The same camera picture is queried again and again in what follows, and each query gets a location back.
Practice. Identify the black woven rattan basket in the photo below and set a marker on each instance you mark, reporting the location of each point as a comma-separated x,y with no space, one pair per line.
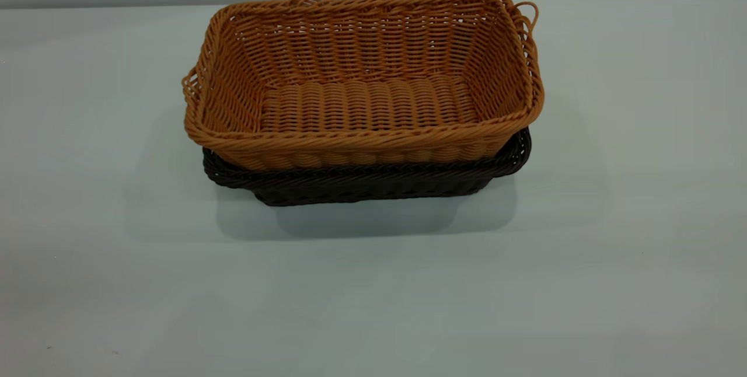
362,187

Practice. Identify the orange woven rattan basket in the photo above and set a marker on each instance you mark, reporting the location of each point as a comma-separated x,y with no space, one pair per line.
362,103

